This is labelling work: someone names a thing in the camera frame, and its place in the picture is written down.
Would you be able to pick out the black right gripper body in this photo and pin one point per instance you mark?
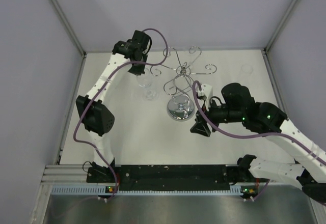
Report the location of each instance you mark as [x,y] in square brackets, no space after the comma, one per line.
[215,114]

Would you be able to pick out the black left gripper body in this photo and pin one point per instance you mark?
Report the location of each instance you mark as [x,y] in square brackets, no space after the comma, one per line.
[143,57]

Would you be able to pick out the round clear wine glass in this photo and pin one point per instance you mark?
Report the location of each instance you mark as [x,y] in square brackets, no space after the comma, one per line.
[147,84]

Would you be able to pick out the ribbed clear flute glass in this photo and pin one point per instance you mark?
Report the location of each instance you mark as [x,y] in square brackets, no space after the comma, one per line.
[245,75]

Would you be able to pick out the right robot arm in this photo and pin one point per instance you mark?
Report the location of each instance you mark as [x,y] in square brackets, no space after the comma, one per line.
[239,116]

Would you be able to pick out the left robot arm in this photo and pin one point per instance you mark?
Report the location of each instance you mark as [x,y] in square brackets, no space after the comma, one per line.
[127,56]

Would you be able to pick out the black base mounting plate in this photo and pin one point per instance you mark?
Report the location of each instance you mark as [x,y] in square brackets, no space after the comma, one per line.
[179,177]

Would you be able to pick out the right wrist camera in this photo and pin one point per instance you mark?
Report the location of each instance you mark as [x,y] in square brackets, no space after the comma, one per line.
[205,93]

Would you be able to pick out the chrome wire glass rack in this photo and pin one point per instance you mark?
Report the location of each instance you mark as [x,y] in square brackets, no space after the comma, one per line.
[180,107]

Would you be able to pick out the aluminium frame rail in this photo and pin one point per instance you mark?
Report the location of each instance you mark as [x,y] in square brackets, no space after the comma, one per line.
[63,174]

